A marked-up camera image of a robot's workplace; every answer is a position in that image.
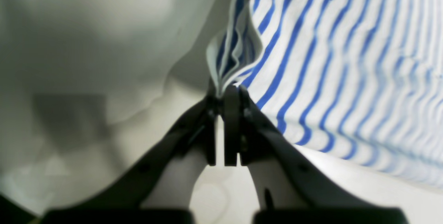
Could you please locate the blue white striped T-shirt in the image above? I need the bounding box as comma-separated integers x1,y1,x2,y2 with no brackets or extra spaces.
206,0,443,188

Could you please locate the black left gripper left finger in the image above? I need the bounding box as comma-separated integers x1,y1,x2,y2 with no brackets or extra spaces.
42,95,217,224

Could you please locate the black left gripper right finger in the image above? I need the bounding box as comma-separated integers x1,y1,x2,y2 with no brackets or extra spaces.
223,85,408,224

